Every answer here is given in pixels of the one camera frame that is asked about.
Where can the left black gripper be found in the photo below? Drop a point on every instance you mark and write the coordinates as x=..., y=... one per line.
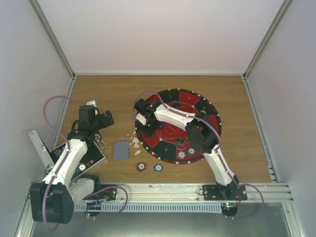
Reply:
x=104, y=123

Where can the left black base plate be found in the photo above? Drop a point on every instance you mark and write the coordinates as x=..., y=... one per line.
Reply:
x=107, y=195

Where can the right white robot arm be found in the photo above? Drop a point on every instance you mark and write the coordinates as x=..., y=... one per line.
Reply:
x=203, y=138

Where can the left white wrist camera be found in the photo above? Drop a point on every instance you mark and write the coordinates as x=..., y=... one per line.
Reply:
x=92, y=103

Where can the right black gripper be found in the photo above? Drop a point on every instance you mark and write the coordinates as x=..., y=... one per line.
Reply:
x=148, y=132

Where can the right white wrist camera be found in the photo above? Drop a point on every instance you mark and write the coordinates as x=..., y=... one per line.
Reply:
x=140, y=118

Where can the chip stack in case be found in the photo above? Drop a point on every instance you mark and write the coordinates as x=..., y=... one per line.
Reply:
x=81, y=168

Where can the teal blue chip stack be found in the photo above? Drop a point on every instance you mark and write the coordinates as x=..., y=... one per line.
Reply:
x=157, y=167

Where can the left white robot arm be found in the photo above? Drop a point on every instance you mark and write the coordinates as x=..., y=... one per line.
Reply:
x=55, y=197

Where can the teal chips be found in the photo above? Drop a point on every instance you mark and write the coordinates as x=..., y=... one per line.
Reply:
x=191, y=152

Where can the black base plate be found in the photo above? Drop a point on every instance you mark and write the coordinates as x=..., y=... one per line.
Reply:
x=218, y=192
x=107, y=195

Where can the slotted grey cable duct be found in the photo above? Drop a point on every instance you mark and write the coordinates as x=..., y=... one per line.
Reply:
x=152, y=207

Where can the red black chip stack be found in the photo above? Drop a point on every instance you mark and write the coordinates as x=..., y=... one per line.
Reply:
x=140, y=167

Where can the round red black poker mat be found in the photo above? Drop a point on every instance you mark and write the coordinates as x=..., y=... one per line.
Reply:
x=168, y=142

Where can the white plastic wrap scraps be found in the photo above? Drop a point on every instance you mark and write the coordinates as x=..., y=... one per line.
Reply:
x=133, y=143

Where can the purple chips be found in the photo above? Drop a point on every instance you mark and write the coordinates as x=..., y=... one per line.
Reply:
x=181, y=155

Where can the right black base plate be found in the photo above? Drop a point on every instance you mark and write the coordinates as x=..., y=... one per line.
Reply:
x=218, y=192

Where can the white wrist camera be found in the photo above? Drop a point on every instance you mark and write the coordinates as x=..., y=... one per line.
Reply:
x=92, y=103
x=140, y=118

